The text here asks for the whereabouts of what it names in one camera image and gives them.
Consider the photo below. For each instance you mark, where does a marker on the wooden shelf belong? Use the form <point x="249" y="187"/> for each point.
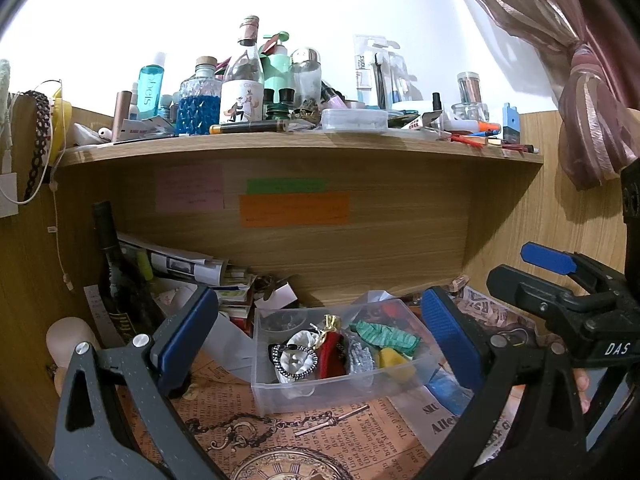
<point x="300" y="142"/>

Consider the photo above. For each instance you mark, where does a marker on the dark wine bottle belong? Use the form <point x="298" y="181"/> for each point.
<point x="117" y="280"/>

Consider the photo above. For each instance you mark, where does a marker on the yellow highlighter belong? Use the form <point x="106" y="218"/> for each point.
<point x="145" y="265"/>

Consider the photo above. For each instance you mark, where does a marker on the stack of folded newspapers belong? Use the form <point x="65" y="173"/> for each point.
<point x="175" y="265"/>

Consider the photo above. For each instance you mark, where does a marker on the short glass jar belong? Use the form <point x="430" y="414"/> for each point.
<point x="467" y="111"/>

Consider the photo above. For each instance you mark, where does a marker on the black beaded scrunchie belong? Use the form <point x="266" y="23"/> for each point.
<point x="274" y="352"/>

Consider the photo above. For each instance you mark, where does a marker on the orange marker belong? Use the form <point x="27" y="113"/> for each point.
<point x="487" y="126"/>

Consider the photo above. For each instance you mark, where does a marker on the clear labelled glass bottle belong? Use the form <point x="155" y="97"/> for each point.
<point x="242" y="85"/>

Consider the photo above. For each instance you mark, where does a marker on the mauve curtain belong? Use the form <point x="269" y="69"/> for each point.
<point x="565" y="60"/>

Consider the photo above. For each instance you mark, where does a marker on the black lace headband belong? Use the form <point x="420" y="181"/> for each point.
<point x="40" y="130"/>

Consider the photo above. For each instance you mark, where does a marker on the clear bottle with silver cap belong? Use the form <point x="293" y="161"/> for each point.
<point x="306" y="75"/>

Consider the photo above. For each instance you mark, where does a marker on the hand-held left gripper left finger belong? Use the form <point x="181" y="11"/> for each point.
<point x="187" y="340"/>

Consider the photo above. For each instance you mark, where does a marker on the pink sticky note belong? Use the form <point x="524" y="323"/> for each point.
<point x="190" y="187"/>

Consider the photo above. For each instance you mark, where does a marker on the white tag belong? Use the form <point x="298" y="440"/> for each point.
<point x="7" y="195"/>

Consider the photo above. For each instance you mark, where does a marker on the beige round object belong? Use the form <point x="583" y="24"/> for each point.
<point x="72" y="345"/>

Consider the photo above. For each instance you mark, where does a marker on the black nail polish bottle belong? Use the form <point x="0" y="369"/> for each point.
<point x="436" y="102"/>

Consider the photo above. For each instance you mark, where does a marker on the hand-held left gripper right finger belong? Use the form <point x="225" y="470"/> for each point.
<point x="447" y="337"/>

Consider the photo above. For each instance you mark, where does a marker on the rose gold tube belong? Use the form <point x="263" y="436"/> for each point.
<point x="121" y="115"/>

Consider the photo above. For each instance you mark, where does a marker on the orange sticky note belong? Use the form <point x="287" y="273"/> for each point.
<point x="295" y="209"/>

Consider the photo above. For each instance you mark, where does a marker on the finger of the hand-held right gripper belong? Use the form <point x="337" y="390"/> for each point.
<point x="545" y="257"/>
<point x="515" y="287"/>

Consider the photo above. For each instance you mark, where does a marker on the yellow sponge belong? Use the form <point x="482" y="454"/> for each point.
<point x="392" y="360"/>

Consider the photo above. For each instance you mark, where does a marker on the silver mesh pouch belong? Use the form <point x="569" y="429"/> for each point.
<point x="361" y="357"/>

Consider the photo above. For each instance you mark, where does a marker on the blue mouthwash bottle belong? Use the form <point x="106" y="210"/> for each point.
<point x="151" y="87"/>

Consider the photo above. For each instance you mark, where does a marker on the clear jar of sticks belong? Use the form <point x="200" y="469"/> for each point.
<point x="469" y="90"/>

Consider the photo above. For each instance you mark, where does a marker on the black and gold pen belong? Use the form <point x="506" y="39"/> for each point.
<point x="247" y="127"/>

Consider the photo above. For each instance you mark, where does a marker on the green sticky note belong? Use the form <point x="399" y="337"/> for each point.
<point x="286" y="186"/>

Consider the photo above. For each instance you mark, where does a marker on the glass bottle with blue beads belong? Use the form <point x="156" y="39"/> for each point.
<point x="199" y="105"/>

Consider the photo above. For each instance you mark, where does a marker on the clear blister packs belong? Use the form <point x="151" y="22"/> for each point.
<point x="375" y="70"/>

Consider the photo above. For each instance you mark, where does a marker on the clear plastic container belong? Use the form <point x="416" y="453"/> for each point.
<point x="320" y="395"/>

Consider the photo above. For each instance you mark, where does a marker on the person's right hand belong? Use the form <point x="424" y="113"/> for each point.
<point x="582" y="390"/>

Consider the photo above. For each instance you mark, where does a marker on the newspaper print mat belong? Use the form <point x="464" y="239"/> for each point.
<point x="320" y="445"/>

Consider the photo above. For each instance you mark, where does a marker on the clear lidded plastic box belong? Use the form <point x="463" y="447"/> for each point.
<point x="355" y="119"/>

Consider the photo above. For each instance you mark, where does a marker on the mint green pump bottle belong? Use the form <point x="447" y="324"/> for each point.
<point x="277" y="70"/>

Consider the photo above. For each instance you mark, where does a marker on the yellow headband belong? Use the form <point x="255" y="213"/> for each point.
<point x="62" y="115"/>

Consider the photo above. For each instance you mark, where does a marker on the green cloth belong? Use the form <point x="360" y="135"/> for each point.
<point x="392" y="337"/>

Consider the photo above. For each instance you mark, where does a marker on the red pouch with gold trim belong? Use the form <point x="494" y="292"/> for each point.
<point x="330" y="347"/>

